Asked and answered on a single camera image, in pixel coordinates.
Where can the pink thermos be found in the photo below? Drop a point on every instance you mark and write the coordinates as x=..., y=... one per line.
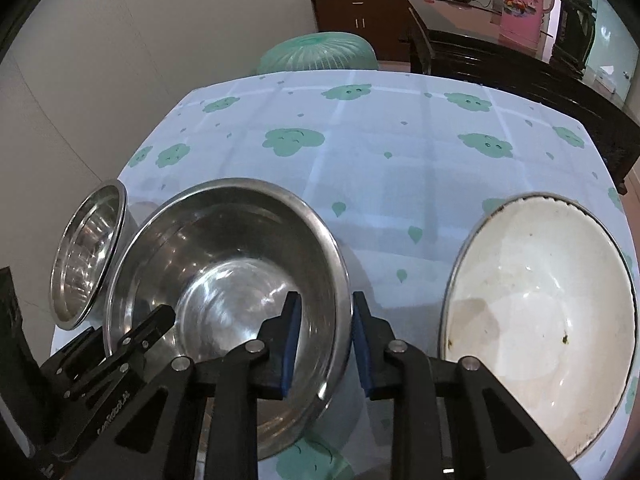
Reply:
x=524, y=5

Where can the dark wooden table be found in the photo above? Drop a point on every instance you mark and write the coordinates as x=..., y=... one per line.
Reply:
x=525, y=70

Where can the frosted glass door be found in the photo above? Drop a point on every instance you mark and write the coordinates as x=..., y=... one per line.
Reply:
x=612, y=35

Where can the small steel bowl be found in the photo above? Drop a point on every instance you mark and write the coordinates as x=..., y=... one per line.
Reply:
x=82, y=260

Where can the large steel bowl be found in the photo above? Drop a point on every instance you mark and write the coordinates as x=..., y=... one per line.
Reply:
x=225, y=280

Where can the cloud print tablecloth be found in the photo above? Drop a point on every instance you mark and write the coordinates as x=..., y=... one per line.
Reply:
x=375, y=160

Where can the large white enamel bowl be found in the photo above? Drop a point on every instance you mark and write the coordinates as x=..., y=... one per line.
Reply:
x=540, y=310

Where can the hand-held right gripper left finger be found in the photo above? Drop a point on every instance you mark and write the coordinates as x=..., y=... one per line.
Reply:
x=291, y=345

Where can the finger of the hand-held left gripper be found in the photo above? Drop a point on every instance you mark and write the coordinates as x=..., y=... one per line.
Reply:
x=115, y=417
x=150, y=327

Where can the brown wooden cabinet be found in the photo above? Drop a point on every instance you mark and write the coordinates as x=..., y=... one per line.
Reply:
x=360, y=17

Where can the green mesh food cover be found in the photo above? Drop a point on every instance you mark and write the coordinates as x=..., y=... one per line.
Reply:
x=317, y=52

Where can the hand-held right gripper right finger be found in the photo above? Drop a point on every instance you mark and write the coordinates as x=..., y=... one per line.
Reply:
x=362, y=350

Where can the black thermos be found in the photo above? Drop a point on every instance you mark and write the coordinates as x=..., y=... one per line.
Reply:
x=575, y=25

